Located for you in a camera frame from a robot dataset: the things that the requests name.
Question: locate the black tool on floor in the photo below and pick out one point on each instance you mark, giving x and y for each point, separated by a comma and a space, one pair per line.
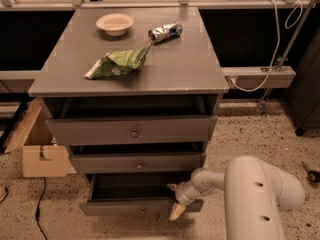
313, 175

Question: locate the grey drawer cabinet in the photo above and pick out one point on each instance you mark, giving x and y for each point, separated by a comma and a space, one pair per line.
180, 77

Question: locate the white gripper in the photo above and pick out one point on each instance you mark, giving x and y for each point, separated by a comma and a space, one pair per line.
183, 194

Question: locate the green chip bag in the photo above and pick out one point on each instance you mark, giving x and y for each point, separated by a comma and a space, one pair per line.
118, 63

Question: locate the grey middle drawer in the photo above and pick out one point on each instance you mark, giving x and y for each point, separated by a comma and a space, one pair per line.
137, 162

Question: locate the crushed silver blue can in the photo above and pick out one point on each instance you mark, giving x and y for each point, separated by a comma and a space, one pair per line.
165, 32

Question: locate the white bowl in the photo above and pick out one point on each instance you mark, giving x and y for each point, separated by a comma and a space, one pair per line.
115, 24

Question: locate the grey top drawer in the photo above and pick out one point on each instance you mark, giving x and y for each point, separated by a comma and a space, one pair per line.
132, 130

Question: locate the wooden box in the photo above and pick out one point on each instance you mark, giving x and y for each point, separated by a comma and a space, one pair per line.
41, 155

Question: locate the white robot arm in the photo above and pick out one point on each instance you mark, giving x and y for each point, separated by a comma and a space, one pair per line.
255, 194

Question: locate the grey drawer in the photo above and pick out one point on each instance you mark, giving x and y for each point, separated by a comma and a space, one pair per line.
132, 130
137, 162
132, 193

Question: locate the dark cabinet at right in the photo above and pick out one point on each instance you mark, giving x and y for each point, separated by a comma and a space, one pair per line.
303, 96

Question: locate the grey bottom drawer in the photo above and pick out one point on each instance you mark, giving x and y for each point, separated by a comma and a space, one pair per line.
132, 193

